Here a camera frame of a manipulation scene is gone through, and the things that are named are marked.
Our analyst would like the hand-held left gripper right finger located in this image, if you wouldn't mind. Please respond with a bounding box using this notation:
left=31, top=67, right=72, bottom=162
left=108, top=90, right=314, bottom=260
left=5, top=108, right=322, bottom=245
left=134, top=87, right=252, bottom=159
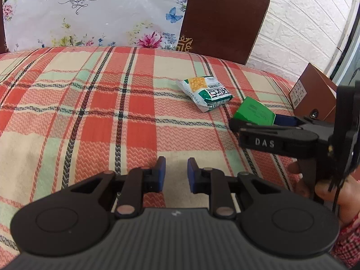
left=187, top=157, right=285, bottom=220

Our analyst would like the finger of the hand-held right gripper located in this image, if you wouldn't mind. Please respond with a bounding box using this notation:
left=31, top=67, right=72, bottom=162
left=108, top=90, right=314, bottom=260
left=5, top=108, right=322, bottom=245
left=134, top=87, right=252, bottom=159
left=273, top=114, right=336, bottom=131
left=228, top=117, right=320, bottom=158

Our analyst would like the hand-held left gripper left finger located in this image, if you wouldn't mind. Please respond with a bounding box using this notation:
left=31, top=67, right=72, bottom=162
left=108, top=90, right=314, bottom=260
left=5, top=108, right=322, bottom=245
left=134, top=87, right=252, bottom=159
left=70, top=156, right=167, bottom=219

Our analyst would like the green box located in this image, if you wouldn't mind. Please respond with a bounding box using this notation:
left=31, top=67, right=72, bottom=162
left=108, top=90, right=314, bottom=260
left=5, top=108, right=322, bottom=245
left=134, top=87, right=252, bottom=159
left=233, top=96, right=276, bottom=126

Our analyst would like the brown cardboard box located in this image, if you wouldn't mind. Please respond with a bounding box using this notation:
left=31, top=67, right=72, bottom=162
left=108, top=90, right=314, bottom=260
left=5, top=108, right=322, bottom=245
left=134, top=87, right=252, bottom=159
left=290, top=63, right=340, bottom=123

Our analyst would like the person's right hand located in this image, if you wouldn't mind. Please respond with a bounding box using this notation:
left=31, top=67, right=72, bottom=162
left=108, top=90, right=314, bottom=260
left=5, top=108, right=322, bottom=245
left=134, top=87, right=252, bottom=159
left=287, top=160, right=360, bottom=232

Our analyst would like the white and green snack packet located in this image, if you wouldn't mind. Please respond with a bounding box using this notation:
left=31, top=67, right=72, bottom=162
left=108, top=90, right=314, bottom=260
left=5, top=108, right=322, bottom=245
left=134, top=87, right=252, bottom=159
left=176, top=76, right=234, bottom=113

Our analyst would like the red plaid blanket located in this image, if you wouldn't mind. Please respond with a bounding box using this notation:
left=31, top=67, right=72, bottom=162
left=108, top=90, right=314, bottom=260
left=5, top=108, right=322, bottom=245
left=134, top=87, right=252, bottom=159
left=0, top=46, right=311, bottom=263

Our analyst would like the white framed glass door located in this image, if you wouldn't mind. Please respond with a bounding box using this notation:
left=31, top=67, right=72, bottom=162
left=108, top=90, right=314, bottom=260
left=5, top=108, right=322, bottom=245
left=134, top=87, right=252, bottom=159
left=329, top=0, right=360, bottom=83

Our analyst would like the red checked clothing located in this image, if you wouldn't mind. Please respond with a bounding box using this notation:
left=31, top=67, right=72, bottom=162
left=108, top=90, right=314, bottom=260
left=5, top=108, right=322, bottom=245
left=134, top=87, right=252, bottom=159
left=334, top=212, right=360, bottom=268

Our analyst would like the brown wooden headboard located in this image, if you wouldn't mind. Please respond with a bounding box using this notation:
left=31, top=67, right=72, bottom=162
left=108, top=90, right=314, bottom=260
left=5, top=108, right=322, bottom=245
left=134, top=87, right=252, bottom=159
left=0, top=0, right=271, bottom=66

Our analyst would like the floral plastic bedding bag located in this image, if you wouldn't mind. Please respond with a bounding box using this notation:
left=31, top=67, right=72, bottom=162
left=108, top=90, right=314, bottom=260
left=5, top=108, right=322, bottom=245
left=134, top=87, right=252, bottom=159
left=1, top=0, right=194, bottom=53

